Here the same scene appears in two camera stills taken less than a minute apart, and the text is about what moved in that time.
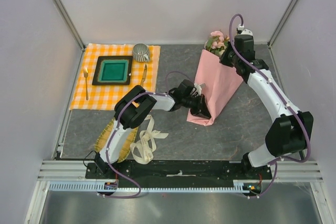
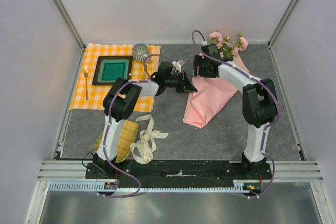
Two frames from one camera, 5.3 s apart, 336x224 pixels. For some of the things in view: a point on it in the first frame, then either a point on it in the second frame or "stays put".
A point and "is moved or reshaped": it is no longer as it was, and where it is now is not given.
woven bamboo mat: [104, 135] stays put
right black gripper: [223, 59] -> [198, 61]
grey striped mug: [140, 52] stays put
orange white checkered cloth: [87, 96] stays put
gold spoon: [85, 71] stays put
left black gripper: [200, 107] -> [184, 83]
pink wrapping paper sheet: [221, 82] is moved or reshaped
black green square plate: [113, 70] stays put
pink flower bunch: [218, 40] stays put
